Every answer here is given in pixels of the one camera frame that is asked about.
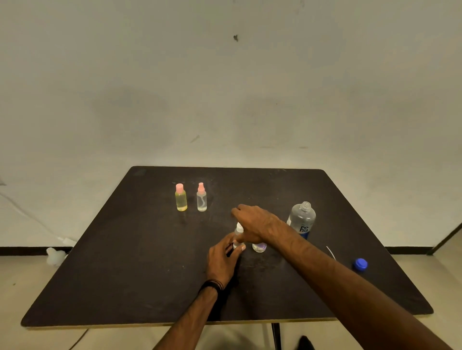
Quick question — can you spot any person's left hand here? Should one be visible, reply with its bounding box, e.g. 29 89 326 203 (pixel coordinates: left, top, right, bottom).
205 232 247 289

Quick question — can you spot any person's right hand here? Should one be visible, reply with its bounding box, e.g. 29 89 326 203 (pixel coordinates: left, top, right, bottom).
231 204 286 245

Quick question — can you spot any large clear bottle blue label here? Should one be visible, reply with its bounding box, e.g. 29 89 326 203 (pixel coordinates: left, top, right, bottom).
286 201 317 239

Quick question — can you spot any person's left forearm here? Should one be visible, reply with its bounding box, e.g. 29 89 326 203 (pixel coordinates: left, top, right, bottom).
153 287 219 350

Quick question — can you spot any person's right forearm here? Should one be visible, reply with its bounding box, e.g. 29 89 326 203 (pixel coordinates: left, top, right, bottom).
269 222 454 350

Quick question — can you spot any white plastic object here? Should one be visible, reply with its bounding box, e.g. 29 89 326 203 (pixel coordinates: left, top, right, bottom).
46 247 67 267

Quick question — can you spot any black wristband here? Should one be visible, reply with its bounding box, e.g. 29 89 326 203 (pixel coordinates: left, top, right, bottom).
198 278 224 295

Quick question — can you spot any white cable with adapter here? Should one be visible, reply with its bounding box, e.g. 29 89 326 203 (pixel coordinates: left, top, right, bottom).
0 193 77 247

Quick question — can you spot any black floor cable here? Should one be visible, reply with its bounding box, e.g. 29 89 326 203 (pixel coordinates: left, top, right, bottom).
68 328 89 350

